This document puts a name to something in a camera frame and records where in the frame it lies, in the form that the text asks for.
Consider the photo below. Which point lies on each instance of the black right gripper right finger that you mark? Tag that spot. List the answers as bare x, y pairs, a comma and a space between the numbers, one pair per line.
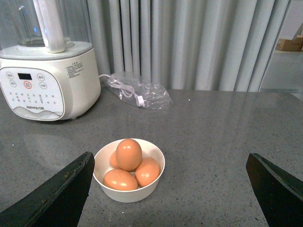
279, 194

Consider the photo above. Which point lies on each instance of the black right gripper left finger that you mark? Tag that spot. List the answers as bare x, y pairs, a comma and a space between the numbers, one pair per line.
58, 202

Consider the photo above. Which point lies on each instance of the brown top egg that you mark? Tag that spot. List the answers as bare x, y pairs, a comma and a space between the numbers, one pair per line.
129, 154

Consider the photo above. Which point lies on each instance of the brown front bowl egg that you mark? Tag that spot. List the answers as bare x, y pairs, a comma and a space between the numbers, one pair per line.
121, 180

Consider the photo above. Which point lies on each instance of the brown hidden bowl egg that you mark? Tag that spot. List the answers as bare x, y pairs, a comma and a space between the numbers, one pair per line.
113, 161

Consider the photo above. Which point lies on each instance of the brown right bowl egg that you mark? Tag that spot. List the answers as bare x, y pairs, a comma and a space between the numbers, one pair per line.
147, 172

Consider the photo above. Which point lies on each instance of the cardboard box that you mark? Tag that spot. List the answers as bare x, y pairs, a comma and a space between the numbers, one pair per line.
290, 45

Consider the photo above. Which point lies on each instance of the white round bowl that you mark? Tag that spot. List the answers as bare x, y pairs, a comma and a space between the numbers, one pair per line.
102, 166

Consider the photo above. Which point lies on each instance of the white blender machine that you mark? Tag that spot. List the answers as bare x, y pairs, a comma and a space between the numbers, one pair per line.
48, 68

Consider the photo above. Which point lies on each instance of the clear plastic bag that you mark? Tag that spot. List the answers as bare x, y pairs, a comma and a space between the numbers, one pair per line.
130, 89

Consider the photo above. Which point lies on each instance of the grey curtain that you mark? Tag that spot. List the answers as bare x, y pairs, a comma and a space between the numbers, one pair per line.
224, 45

